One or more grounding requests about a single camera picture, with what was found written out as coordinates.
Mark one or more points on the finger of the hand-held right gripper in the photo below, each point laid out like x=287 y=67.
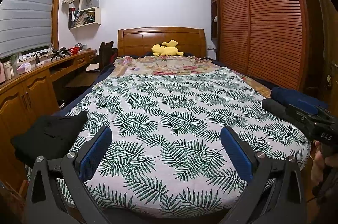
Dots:
x=307 y=107

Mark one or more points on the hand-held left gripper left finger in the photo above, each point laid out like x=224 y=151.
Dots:
x=93 y=155

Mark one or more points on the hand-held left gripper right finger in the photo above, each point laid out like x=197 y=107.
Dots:
x=237 y=155

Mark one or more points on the navy blue suit jacket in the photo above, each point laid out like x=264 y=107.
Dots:
x=287 y=96

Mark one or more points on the person's right forearm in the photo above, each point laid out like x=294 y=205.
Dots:
x=328 y=187

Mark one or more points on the black folded clothes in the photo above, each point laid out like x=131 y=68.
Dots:
x=50 y=134

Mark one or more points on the person's right hand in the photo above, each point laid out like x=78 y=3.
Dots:
x=318 y=166

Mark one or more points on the small waste bin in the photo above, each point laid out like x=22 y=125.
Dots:
x=61 y=103

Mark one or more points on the wooden room door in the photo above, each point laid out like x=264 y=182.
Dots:
x=327 y=36

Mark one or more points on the green leaf print bedspread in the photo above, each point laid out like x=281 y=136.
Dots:
x=171 y=113

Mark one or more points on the white paper sheet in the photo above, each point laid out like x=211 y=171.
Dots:
x=93 y=69

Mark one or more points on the wooden desk with cabinets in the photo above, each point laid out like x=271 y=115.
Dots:
x=23 y=94

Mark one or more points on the wooden louvred wardrobe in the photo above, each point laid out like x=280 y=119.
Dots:
x=264 y=23

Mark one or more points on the dark chair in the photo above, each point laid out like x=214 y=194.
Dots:
x=105 y=53

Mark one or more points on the red basket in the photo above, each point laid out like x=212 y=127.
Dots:
x=73 y=50

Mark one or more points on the black gadget on desk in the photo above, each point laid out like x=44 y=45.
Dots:
x=60 y=52

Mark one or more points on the pink tissue box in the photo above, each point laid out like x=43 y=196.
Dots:
x=24 y=67

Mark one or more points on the floral blanket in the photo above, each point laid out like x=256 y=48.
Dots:
x=163 y=65

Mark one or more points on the green bottle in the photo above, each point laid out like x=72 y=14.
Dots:
x=13 y=62

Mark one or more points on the yellow plush toy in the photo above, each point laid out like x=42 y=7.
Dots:
x=167 y=50

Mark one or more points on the wooden bed headboard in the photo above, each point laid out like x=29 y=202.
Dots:
x=158 y=37

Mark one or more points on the white paper bag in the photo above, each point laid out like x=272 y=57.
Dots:
x=90 y=0

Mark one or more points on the grey window blind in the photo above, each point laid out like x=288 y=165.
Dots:
x=26 y=7

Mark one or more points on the white wall shelf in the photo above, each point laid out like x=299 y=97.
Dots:
x=89 y=19

